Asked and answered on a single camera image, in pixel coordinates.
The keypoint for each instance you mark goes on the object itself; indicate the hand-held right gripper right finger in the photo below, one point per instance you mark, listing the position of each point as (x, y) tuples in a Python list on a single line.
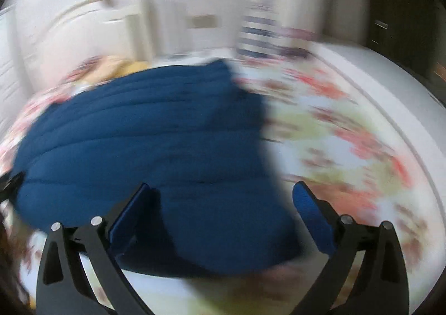
[(313, 221)]

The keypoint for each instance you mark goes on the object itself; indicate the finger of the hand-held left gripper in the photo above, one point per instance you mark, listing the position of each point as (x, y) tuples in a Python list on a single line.
[(9, 184)]

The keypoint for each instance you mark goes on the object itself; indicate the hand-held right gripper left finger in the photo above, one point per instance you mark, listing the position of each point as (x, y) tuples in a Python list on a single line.
[(127, 222)]

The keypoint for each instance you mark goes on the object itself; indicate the blue puffer jacket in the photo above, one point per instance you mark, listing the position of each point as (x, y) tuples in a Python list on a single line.
[(146, 148)]

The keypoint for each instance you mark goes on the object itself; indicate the floral bedsheet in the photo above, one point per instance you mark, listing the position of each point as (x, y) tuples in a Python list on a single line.
[(341, 148)]

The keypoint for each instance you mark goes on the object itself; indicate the floral pillow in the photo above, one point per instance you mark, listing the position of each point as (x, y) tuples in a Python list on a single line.
[(82, 69)]

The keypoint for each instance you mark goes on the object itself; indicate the pale yellow patterned pillow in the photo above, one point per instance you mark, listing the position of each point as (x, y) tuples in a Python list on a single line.
[(111, 66)]

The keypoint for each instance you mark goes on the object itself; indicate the bright yellow pillow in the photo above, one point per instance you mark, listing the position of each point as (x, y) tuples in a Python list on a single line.
[(137, 66)]

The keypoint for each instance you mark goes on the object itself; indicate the white headboard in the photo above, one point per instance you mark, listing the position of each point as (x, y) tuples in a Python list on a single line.
[(104, 19)]

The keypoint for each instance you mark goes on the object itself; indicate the dark cabinet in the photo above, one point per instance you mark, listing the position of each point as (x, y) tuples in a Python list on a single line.
[(404, 15)]

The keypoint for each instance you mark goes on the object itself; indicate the white bed frame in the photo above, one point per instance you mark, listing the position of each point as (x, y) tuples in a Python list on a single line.
[(400, 92)]

